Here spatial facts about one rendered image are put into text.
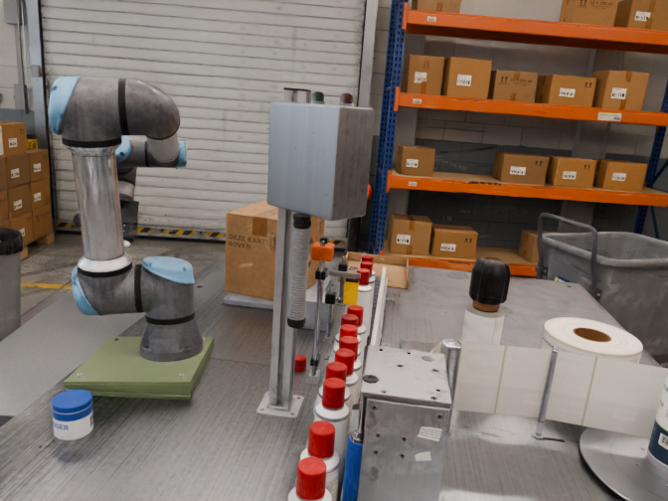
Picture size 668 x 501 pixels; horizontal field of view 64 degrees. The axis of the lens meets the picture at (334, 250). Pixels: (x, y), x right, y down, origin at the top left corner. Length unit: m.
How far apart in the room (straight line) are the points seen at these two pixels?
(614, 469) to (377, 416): 0.56
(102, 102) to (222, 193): 4.42
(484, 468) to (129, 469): 0.63
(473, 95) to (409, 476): 4.40
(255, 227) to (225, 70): 3.87
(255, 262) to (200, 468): 0.83
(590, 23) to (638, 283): 2.63
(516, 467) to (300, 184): 0.63
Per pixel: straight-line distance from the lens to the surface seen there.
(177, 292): 1.31
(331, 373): 0.84
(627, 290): 3.36
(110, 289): 1.32
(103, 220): 1.27
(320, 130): 0.91
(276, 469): 1.06
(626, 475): 1.13
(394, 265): 2.30
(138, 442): 1.15
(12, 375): 1.45
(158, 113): 1.20
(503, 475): 1.05
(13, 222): 5.07
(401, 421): 0.69
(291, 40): 5.44
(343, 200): 0.92
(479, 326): 1.21
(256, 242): 1.72
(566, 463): 1.13
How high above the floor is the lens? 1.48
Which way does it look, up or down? 15 degrees down
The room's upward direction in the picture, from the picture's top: 4 degrees clockwise
